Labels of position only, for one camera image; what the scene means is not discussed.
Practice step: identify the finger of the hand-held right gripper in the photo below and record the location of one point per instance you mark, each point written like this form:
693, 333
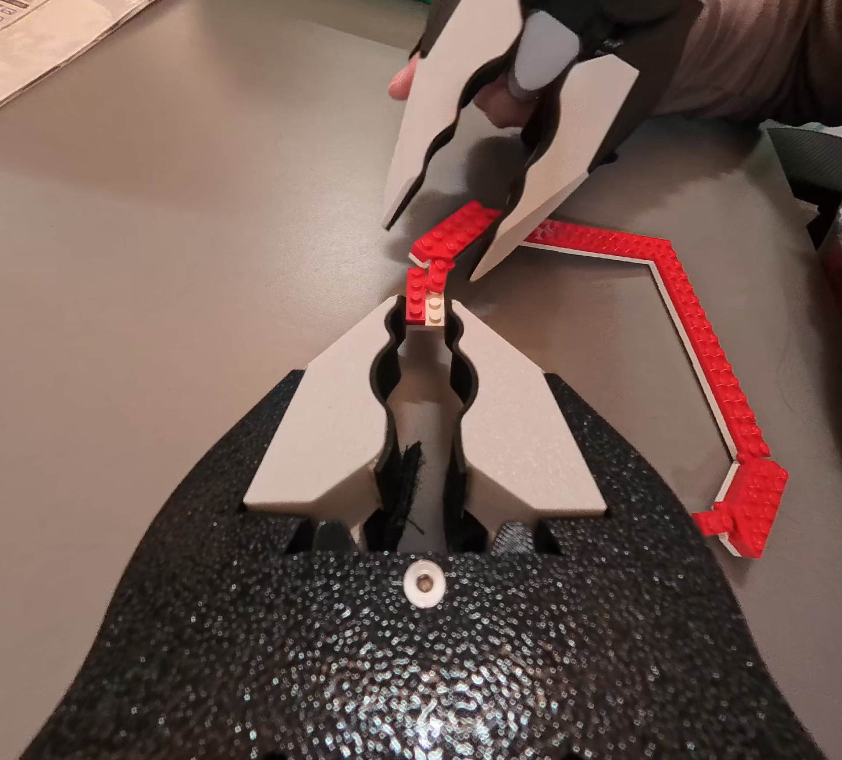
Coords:
579, 128
454, 56

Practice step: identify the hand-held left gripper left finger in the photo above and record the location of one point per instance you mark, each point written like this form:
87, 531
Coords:
322, 424

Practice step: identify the person's right forearm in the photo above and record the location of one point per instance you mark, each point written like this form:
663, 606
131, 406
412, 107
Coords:
769, 29

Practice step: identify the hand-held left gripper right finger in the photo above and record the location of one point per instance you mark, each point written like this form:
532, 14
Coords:
519, 437

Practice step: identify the red and white lego frame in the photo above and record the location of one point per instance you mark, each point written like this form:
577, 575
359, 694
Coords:
691, 286

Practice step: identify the person's right hand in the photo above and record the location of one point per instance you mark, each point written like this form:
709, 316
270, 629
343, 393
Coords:
500, 105

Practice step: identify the instruction sheet in plastic sleeve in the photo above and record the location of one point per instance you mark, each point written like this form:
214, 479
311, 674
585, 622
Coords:
66, 3

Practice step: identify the dark grey bag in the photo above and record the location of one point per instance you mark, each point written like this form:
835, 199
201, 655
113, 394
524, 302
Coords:
812, 174

